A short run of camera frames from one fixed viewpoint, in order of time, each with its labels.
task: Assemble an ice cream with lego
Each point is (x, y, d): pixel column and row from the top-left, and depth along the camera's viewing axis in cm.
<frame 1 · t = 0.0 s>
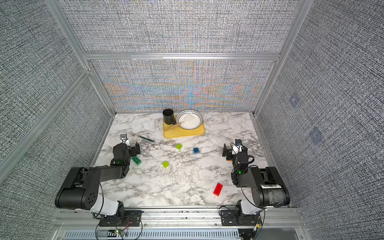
left hand: (130, 141, 93), fingers open
right hand: (233, 140, 90), fingers open
yellow tray: (177, 131, 110), on the table
black mug: (168, 116, 109), point 9 cm above the table
white patterned bowl: (191, 124, 113), point 2 cm above the table
wooden spatula: (187, 117, 119), on the table
dark green lego brick: (136, 160, 94), point 2 cm above the table
lime lego brick upper: (179, 146, 101), on the table
lime lego brick lower: (165, 164, 94), on the table
blue lego brick: (196, 150, 99), on the table
red lego brick: (217, 189, 83), point 2 cm above the table

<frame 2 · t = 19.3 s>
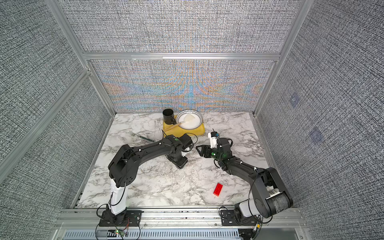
left hand: (182, 163, 89), fingers open
right hand: (199, 143, 88), fingers open
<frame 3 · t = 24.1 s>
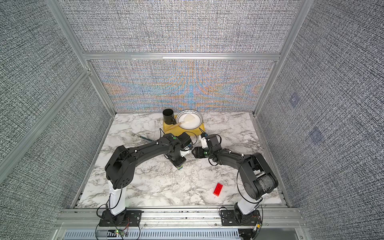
left hand: (180, 163, 88), fingers open
right hand: (195, 147, 93), fingers open
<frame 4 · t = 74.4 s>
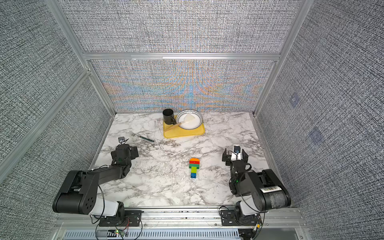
left hand: (127, 147, 93), fingers open
right hand: (235, 146, 88), fingers open
red lego brick: (194, 162, 93), point 3 cm above the table
